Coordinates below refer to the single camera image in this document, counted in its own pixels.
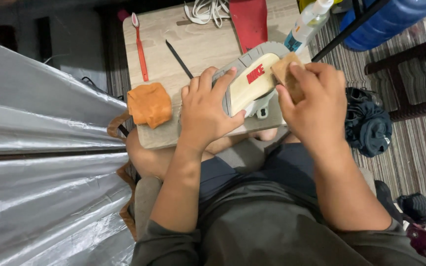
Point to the person's left hand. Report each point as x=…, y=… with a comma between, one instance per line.
x=202, y=111

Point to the person's right hand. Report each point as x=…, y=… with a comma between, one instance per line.
x=313, y=103

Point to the brown wooden brush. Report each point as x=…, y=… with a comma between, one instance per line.
x=287, y=75

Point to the grey sneaker with cream sole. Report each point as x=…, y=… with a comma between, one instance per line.
x=252, y=83

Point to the orange folded cloth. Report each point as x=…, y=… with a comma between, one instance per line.
x=149, y=104

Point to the small wooden table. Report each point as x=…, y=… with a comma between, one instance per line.
x=190, y=55

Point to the dark crumpled cloth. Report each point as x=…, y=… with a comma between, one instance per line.
x=366, y=122

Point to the black thin stick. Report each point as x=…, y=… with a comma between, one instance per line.
x=179, y=59

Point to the clear spray bottle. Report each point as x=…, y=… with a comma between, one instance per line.
x=307, y=26

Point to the black metal rod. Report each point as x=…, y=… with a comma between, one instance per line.
x=349, y=29

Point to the red toothbrush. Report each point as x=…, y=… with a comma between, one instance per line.
x=139, y=46

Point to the red shoe insole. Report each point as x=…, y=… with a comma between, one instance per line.
x=250, y=22

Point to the white shoelaces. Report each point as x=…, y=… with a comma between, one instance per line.
x=207, y=10

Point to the dark wooden chair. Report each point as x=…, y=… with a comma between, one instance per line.
x=411, y=74

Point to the grey seat cushion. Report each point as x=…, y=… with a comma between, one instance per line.
x=144, y=199

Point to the striped rug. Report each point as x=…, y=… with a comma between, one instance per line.
x=412, y=147

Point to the blue water jug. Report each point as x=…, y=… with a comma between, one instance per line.
x=386, y=22

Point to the heap of clothes and shoes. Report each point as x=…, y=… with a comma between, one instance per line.
x=423, y=225

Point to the silver plastic sheet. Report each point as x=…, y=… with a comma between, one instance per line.
x=46, y=166

